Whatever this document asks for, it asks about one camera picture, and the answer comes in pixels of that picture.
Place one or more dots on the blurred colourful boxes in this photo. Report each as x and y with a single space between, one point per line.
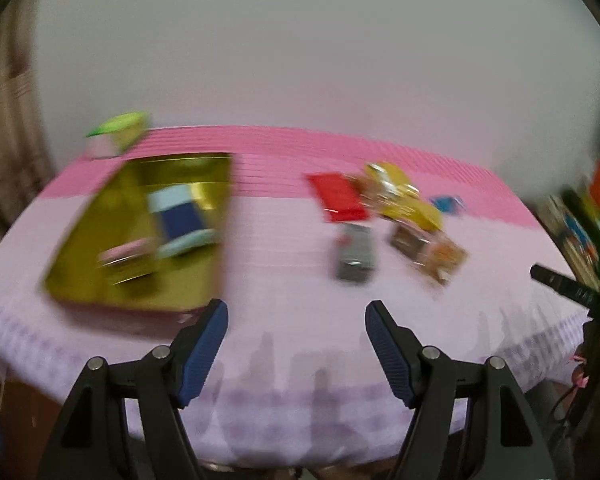
580 220

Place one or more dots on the pink and purple checked tablecloth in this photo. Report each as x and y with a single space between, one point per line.
280 270

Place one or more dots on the red snack packet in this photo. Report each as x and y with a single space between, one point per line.
340 199

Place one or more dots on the large yellow snack packet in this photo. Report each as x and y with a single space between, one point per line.
415 212

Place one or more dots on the brown and orange snack packet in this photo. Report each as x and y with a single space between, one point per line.
430 252

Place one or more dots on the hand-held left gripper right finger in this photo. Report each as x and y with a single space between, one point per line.
390 350

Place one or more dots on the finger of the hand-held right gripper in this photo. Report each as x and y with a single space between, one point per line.
570 287

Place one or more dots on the pink snack packet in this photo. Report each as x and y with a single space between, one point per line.
127 254

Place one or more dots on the yellow packet with silver strip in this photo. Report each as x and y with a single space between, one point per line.
390 175

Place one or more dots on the blue and white snack packet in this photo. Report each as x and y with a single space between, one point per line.
182 220

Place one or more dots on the small blue snack packet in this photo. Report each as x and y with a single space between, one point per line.
446 205

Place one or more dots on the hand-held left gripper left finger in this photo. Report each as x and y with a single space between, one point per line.
205 350

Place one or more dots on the grey snack packet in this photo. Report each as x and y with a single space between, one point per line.
356 255

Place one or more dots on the beige floral curtain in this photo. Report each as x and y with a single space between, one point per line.
10 150

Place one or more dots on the maroon tin box gold inside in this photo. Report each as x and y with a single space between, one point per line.
95 240

